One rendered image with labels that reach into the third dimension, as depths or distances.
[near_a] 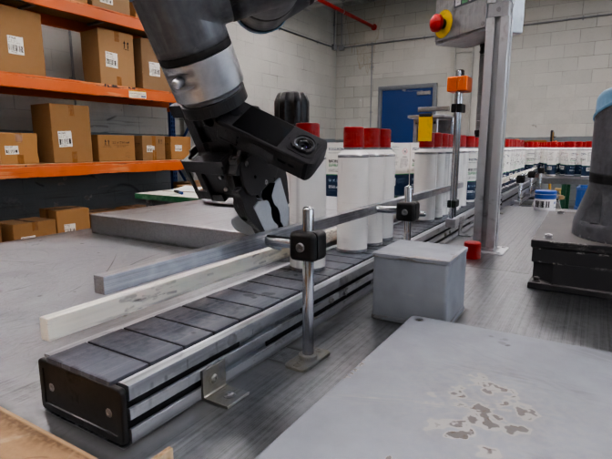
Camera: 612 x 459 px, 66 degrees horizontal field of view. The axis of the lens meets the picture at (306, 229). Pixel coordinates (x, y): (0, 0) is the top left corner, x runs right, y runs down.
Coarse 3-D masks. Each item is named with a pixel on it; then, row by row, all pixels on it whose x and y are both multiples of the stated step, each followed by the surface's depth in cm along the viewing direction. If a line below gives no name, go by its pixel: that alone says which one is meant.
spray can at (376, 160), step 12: (372, 132) 81; (372, 144) 81; (372, 156) 81; (384, 156) 82; (372, 168) 81; (372, 180) 81; (372, 192) 82; (372, 216) 83; (372, 228) 83; (372, 240) 83
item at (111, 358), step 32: (416, 224) 107; (352, 256) 76; (256, 288) 59; (288, 288) 59; (160, 320) 48; (192, 320) 48; (224, 320) 48; (64, 352) 40; (96, 352) 40; (128, 352) 40; (160, 352) 40
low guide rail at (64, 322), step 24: (216, 264) 56; (240, 264) 60; (264, 264) 64; (144, 288) 47; (168, 288) 50; (192, 288) 53; (72, 312) 40; (96, 312) 42; (120, 312) 45; (48, 336) 39
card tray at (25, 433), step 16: (0, 416) 39; (16, 416) 39; (0, 432) 37; (16, 432) 37; (32, 432) 37; (48, 432) 37; (0, 448) 35; (16, 448) 35; (32, 448) 35; (48, 448) 35; (64, 448) 35
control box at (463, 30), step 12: (444, 0) 106; (480, 0) 96; (516, 0) 97; (444, 12) 106; (456, 12) 103; (468, 12) 99; (480, 12) 97; (516, 12) 98; (456, 24) 103; (468, 24) 100; (480, 24) 97; (516, 24) 98; (444, 36) 107; (456, 36) 104; (468, 36) 102; (480, 36) 102
